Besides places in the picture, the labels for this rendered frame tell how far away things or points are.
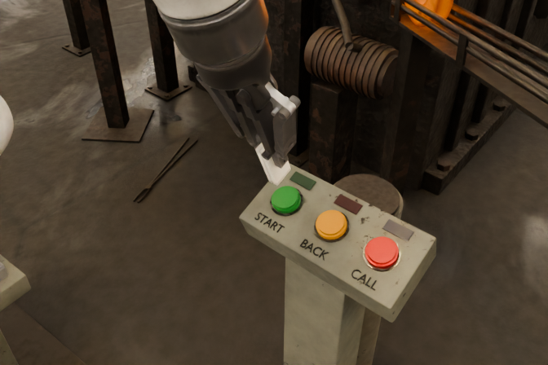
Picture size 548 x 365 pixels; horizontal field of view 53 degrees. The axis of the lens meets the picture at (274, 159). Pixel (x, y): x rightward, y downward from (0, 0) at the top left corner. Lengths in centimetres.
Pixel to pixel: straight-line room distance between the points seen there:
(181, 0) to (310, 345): 58
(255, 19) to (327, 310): 44
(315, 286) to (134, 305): 74
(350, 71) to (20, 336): 96
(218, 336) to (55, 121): 109
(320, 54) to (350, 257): 73
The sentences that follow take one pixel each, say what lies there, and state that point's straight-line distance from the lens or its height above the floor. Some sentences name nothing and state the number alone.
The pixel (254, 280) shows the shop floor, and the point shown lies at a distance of 144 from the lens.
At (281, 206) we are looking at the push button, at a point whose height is 61.
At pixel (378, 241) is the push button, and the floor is 61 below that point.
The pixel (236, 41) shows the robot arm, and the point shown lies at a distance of 49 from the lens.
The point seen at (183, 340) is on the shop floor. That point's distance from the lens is 135.
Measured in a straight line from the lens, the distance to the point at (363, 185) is 92.
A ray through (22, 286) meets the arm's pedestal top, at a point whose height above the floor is 33.
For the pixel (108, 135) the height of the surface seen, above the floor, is 1.
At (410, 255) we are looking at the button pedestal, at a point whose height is 61.
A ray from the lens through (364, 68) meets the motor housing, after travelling 128.
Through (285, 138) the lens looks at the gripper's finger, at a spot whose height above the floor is 77.
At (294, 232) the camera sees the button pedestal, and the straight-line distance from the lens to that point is 73.
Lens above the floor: 111
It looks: 38 degrees down
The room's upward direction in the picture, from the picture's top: straight up
